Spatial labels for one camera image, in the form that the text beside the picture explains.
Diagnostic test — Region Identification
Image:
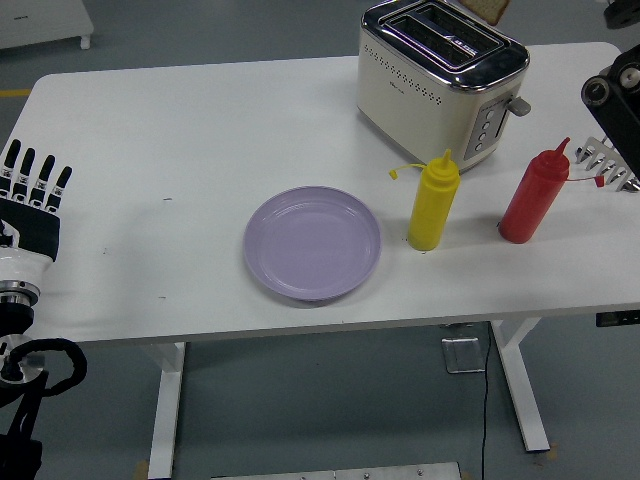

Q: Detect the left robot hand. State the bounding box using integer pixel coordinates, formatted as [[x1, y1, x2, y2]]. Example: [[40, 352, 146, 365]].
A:
[[0, 138, 74, 290]]

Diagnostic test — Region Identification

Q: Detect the purple plate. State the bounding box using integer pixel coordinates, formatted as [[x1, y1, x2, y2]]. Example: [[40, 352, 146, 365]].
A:
[[243, 185, 383, 303]]

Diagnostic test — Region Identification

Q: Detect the cream and chrome toaster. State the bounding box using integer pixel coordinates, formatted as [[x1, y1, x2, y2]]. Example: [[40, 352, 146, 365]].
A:
[[355, 0, 533, 175]]

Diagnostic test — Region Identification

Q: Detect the slice of bread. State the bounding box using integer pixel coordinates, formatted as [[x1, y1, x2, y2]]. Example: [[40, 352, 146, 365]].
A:
[[459, 0, 510, 25]]

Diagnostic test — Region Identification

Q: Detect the small metal floor plate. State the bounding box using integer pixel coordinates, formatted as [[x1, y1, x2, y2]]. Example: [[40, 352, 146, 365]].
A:
[[440, 337, 487, 375]]

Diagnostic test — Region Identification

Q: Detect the white cabinet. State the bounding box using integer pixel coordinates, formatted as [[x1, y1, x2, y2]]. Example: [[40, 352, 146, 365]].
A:
[[0, 0, 95, 51]]

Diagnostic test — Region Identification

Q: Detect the white table leg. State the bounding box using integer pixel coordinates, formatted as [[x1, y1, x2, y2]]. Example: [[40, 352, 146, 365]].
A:
[[142, 342, 189, 479], [489, 317, 551, 454]]

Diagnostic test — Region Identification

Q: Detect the yellow squeeze bottle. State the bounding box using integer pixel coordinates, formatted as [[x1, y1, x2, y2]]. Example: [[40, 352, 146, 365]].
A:
[[388, 147, 461, 252]]

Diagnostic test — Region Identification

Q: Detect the red squeeze bottle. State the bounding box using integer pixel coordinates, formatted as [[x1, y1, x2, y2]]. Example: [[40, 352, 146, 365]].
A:
[[497, 136, 607, 245]]

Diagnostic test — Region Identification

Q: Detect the metal toast rack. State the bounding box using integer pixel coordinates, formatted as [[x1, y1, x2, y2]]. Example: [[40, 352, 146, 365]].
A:
[[574, 135, 640, 194]]

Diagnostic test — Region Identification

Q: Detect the black table control panel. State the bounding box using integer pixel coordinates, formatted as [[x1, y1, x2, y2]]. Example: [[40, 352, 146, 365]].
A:
[[594, 309, 640, 329]]

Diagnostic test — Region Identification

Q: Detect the black floor cable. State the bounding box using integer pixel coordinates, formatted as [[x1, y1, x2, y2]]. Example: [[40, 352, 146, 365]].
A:
[[479, 322, 494, 480]]

